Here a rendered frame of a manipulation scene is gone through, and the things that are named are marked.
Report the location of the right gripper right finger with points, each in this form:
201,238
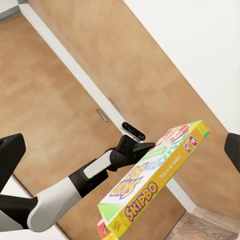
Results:
232,149

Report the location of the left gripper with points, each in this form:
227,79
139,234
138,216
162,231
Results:
130,152

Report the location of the board game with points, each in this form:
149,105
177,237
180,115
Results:
130,197

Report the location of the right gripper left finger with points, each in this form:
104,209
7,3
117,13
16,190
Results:
12,149

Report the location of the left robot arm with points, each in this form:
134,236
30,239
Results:
44,210

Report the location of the sliding door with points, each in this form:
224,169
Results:
144,85
64,129

